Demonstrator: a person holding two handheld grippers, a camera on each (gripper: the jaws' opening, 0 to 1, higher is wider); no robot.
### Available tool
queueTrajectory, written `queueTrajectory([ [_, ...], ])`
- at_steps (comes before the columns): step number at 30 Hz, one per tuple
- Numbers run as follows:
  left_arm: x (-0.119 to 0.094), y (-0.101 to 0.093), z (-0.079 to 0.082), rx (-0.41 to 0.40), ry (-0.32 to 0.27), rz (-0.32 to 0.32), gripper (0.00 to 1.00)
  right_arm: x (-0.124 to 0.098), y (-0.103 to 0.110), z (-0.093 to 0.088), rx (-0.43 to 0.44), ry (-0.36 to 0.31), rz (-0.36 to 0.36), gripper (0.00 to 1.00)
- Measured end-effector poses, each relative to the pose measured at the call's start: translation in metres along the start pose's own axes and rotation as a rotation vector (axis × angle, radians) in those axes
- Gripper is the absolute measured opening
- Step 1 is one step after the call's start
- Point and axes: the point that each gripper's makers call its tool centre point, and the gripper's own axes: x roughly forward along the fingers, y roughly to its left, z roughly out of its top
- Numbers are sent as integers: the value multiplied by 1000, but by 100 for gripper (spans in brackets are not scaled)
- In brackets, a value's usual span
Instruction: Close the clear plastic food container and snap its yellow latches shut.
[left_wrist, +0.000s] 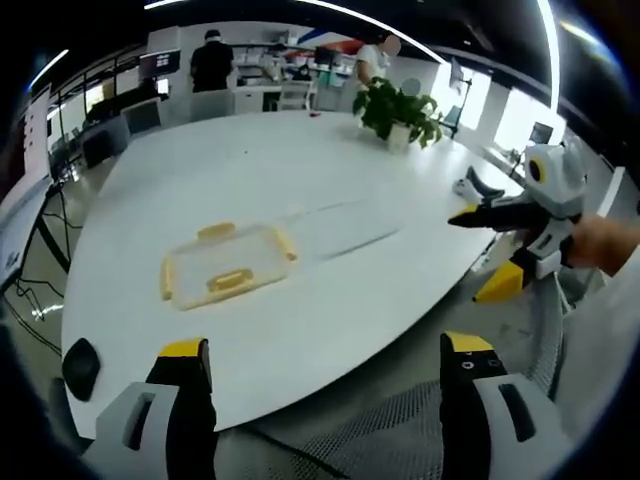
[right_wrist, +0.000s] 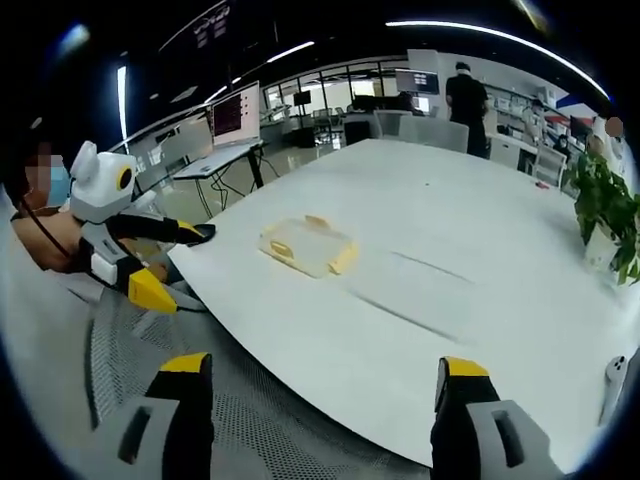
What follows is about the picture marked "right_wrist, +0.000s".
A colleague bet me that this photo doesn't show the green potted plant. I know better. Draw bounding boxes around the green potted plant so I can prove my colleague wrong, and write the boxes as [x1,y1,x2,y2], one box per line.
[568,148,640,287]

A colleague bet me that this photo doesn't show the grey mesh chair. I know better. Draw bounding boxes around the grey mesh chair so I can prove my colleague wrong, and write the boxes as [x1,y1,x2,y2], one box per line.
[0,272,434,480]

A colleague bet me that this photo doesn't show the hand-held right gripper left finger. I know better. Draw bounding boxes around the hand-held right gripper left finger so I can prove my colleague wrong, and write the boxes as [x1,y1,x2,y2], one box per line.
[97,352,216,480]

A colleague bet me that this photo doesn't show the white mesh office chair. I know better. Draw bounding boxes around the white mesh office chair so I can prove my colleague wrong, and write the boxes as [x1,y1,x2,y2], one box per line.
[532,146,570,190]

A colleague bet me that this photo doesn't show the person's blue face mask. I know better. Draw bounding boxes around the person's blue face mask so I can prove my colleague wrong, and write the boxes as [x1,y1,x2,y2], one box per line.
[48,167,72,207]

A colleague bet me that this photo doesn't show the long ceiling light strip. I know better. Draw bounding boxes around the long ceiling light strip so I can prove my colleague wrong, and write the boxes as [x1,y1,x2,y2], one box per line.
[385,19,614,96]

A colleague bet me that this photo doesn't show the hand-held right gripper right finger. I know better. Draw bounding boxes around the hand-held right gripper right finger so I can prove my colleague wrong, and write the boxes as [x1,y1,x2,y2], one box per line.
[429,355,565,480]

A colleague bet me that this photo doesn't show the dark wall monitor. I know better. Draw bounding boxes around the dark wall monitor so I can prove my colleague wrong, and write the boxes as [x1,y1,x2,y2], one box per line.
[394,68,441,97]

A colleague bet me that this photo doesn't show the white device with lenses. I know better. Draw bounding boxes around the white device with lenses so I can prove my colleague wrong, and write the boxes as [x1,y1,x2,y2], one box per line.
[596,353,630,427]

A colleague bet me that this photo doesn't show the clear plastic box yellow clips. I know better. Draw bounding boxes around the clear plastic box yellow clips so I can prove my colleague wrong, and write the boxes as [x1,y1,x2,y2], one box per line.
[256,214,361,279]

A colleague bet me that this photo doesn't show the grey office chair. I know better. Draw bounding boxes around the grey office chair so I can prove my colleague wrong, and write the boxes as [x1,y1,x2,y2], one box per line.
[398,116,470,152]
[372,109,416,142]

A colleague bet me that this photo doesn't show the white side desk black legs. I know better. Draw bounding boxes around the white side desk black legs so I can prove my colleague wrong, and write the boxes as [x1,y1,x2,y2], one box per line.
[171,139,267,214]

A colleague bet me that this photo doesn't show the open laptop with pink screen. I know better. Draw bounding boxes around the open laptop with pink screen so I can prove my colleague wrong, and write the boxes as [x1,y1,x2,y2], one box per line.
[208,81,263,150]

